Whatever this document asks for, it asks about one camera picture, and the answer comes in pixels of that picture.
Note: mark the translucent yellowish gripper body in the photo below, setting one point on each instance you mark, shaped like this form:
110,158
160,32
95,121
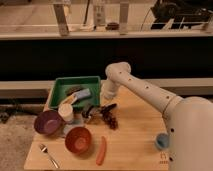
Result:
105,102

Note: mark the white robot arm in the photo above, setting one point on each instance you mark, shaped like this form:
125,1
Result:
189,121

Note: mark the small metal cup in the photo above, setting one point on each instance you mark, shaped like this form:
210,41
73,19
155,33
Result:
88,116

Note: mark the white cylindrical cup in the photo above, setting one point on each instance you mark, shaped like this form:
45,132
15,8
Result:
66,112

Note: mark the blue cup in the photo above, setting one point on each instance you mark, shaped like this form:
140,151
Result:
162,141

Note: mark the dark red grape bunch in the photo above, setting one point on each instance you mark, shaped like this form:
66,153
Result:
110,120

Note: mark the blue grey sponge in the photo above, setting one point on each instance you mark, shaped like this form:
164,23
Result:
82,94

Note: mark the green plastic tray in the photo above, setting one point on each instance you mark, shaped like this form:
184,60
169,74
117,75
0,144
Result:
62,84

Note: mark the yellow item in tray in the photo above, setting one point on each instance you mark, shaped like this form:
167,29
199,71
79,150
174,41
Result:
69,99

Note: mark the dark brown item in tray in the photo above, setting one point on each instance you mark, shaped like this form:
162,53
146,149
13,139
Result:
72,90

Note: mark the light blue cloth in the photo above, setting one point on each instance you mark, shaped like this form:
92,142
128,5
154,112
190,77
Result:
74,124

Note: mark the orange-brown bowl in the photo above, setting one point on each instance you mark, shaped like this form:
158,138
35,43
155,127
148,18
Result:
78,140

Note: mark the orange carrot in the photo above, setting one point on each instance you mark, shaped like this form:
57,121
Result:
102,151

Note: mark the purple bowl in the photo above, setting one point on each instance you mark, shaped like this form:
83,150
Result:
48,122

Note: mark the silver fork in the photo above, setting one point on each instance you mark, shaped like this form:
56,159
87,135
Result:
44,150

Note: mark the dark bowl on shelf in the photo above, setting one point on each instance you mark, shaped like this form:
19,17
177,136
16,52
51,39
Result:
112,26

